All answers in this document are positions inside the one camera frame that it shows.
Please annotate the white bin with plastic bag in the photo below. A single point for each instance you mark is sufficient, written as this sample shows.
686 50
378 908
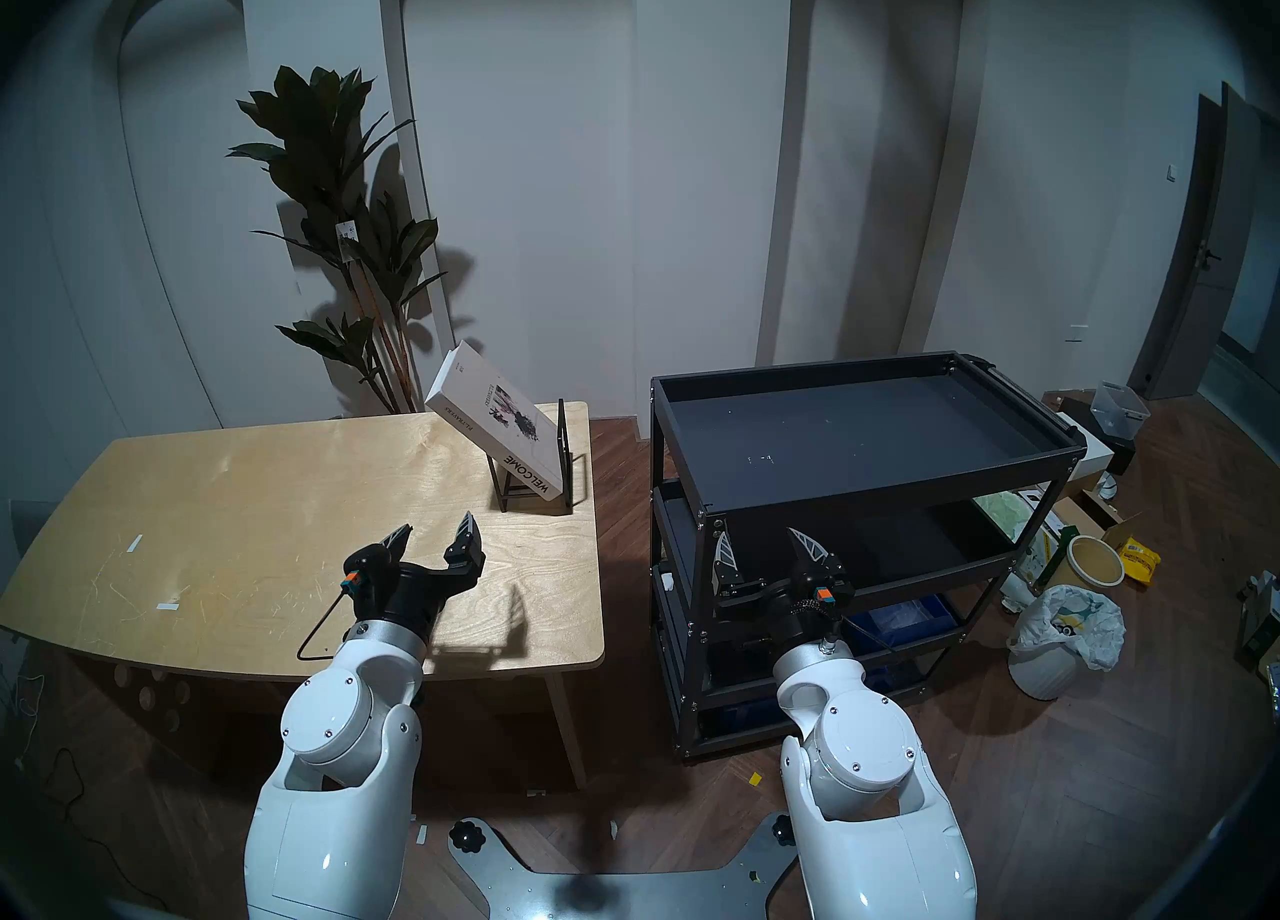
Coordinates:
1050 668

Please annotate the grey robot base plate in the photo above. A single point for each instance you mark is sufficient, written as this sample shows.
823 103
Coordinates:
620 893

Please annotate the black three-tier utility cart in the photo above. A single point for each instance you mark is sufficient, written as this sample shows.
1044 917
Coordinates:
850 428

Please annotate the round beige tub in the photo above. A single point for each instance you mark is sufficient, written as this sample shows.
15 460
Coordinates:
1095 560

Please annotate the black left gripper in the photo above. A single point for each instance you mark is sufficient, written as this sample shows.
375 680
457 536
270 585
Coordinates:
400 593

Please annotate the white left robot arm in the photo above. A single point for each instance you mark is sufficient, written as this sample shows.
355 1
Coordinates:
340 728

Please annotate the white box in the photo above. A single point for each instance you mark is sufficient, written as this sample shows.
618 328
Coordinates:
1092 446

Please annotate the tall green potted plant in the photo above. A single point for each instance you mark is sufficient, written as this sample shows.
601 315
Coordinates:
320 128

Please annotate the clear plastic storage box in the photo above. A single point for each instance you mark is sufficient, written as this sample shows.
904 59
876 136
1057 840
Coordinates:
1120 413

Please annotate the black base knob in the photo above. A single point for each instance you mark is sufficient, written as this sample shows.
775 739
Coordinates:
465 836
783 830

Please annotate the white green printed bag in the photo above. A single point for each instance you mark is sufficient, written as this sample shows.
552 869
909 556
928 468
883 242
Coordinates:
1005 513

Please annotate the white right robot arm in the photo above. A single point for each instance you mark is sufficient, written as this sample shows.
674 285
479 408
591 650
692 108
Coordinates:
860 748

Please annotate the white hardcover book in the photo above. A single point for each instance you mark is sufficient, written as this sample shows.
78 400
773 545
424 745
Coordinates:
490 418

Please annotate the dark grey door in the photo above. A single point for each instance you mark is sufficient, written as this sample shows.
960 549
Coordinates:
1200 308

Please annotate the blue storage box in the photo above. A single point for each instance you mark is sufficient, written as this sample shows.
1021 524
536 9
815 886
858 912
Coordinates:
930 613

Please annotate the yellow packet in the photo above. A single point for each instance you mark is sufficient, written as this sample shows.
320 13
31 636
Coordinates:
1140 560

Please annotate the brown cardboard box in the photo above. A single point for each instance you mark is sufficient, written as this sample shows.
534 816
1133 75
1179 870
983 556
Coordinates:
1100 513

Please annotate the wooden table leg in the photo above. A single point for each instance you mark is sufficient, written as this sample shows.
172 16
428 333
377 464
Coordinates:
568 728

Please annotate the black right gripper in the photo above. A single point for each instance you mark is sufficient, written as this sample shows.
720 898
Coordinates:
810 608

